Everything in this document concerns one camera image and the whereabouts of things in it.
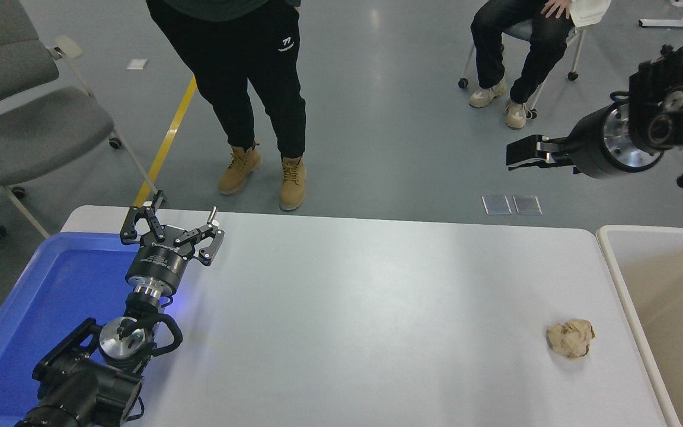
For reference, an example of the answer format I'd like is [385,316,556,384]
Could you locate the standing person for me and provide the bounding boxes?
[146,0,307,212]

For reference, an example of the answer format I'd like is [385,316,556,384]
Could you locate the white cloth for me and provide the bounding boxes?
[568,0,612,29]

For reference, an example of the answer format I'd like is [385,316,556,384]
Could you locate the white desk base frame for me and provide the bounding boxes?
[638,0,683,28]

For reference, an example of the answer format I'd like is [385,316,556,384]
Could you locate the office chair with casters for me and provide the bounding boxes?
[458,18,586,119]

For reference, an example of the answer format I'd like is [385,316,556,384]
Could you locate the grey padded chair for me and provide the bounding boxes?
[0,0,158,238]

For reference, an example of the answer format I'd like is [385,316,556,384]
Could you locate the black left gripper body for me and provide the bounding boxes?
[125,234,195,295]

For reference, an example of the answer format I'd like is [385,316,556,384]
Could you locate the crumpled tan paper ball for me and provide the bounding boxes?
[545,318,596,360]

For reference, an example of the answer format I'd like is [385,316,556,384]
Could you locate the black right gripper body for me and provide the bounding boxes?
[566,104,669,180]

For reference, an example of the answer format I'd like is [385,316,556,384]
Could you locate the blue plastic tray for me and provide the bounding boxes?
[0,231,170,425]

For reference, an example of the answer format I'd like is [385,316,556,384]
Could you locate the silver floor plate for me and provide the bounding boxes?
[513,195,543,215]
[482,195,512,215]

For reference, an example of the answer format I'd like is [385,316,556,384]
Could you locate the seated person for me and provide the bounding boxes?
[469,0,573,129]

